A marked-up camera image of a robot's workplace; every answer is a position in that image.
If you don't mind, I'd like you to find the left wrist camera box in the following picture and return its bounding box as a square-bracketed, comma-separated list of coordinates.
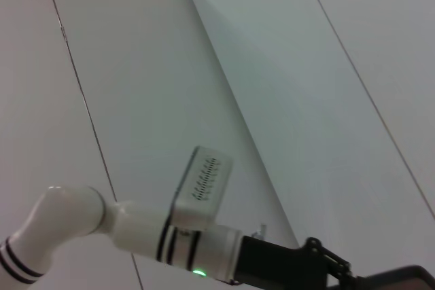
[171, 146, 234, 230]

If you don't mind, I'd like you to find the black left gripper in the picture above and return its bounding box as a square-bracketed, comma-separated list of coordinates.
[233, 234, 354, 290]

